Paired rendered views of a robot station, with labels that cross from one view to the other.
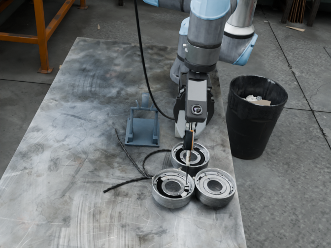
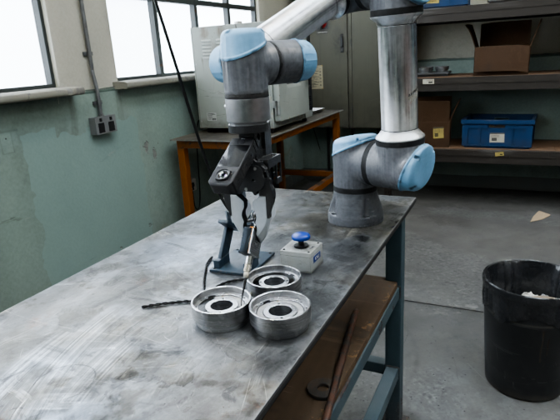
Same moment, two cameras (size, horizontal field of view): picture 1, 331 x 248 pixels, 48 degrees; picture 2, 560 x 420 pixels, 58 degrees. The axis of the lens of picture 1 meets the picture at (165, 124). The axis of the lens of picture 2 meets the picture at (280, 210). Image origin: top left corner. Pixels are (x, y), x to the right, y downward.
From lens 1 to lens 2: 0.58 m
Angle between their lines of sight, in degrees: 32
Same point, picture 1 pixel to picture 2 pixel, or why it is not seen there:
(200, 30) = (227, 77)
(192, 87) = (228, 153)
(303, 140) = not seen: outside the picture
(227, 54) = (386, 173)
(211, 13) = (232, 52)
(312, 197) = not seen: outside the picture
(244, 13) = (397, 111)
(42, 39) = not seen: hidden behind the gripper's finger
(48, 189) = (87, 299)
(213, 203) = (263, 328)
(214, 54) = (249, 107)
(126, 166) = (192, 289)
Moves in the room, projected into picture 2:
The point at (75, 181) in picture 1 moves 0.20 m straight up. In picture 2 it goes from (121, 296) to (105, 200)
